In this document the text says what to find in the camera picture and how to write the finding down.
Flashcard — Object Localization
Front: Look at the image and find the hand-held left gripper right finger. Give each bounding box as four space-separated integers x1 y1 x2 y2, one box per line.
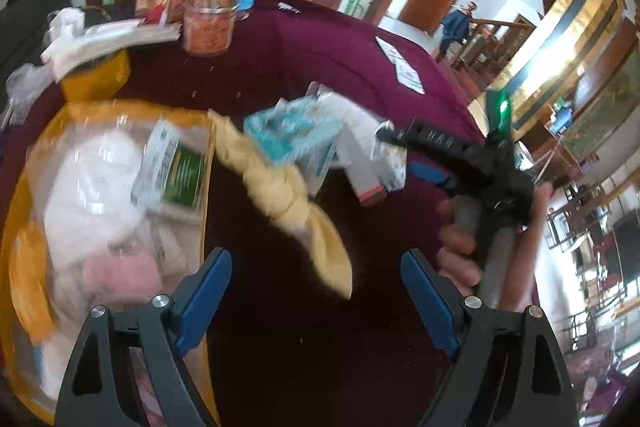
401 248 581 427

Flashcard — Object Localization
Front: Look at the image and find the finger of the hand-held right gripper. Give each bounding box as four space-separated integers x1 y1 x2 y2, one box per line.
406 162 462 191
375 120 477 161

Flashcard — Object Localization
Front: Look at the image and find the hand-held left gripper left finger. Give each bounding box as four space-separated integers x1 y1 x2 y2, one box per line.
52 248 233 427

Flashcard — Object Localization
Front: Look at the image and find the white packet with orange end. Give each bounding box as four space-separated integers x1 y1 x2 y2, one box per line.
320 91 409 208

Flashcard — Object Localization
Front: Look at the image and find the pink fluffy plush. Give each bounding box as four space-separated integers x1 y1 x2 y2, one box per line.
81 251 167 304

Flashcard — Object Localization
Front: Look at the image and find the green white wipes packet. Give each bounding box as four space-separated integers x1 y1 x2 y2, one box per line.
130 118 209 214

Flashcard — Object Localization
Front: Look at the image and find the yellow knotted headband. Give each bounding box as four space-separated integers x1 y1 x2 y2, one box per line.
206 108 354 301

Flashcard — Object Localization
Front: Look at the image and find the teal packet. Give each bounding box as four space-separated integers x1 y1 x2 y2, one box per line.
243 98 346 198

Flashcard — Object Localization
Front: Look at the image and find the white padded item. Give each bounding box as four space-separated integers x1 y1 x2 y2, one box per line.
42 131 151 269

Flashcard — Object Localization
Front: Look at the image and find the yellow clear-front bag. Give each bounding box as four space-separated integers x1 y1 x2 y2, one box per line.
0 99 222 427

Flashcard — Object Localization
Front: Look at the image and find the person's right hand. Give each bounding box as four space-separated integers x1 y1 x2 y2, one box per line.
437 183 555 313

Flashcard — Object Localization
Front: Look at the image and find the white paper card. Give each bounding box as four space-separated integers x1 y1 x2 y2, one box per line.
375 35 407 64
394 61 427 96

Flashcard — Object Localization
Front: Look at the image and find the wooden chair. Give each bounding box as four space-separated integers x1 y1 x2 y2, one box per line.
546 178 609 254

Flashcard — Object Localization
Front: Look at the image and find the maroon tablecloth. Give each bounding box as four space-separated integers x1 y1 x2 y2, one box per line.
0 0 494 427

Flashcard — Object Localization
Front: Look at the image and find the wooden stair railing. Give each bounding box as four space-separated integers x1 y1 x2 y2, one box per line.
444 18 537 88

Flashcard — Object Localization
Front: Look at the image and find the dark screen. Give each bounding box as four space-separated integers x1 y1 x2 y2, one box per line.
611 211 640 289

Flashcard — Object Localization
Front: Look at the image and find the red lid plastic jar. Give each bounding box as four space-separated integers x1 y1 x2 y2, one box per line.
181 0 239 58

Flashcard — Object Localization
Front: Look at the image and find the flat white packet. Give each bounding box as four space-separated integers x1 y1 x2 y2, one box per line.
47 19 182 80

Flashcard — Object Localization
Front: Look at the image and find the clear crumpled plastic bag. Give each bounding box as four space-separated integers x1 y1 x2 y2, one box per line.
4 63 57 124

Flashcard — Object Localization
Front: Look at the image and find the white crumpled plastic bag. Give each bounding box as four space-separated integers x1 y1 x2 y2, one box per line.
41 7 87 64

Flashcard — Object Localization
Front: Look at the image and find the black bag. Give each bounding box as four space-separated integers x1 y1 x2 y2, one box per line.
0 0 72 78

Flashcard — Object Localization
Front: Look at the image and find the gold framed wall mural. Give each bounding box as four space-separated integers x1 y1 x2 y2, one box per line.
510 0 640 164

